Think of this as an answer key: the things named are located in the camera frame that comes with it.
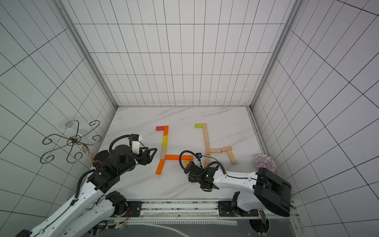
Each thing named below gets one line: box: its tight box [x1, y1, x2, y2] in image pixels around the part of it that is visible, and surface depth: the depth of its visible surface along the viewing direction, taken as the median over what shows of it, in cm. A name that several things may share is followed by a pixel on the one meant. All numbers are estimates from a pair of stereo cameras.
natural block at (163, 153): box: [160, 147, 167, 160], surface depth 95 cm
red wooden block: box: [155, 125, 165, 131], surface depth 109 cm
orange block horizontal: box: [155, 159, 166, 176], surface depth 89 cm
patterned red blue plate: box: [254, 153, 276, 173], surface depth 89 cm
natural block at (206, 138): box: [203, 132, 210, 145], surface depth 102 cm
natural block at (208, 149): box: [205, 143, 211, 156], surface depth 97 cm
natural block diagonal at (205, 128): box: [202, 122, 209, 134], surface depth 109 cm
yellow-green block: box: [162, 135, 169, 148], surface depth 102 cm
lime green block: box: [194, 123, 204, 128], surface depth 109 cm
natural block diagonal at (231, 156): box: [226, 149, 237, 165], surface depth 94 cm
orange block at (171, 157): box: [164, 154, 180, 160], surface depth 92 cm
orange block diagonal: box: [163, 125, 169, 136], surface depth 106 cm
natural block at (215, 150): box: [209, 148, 222, 153], surface depth 94 cm
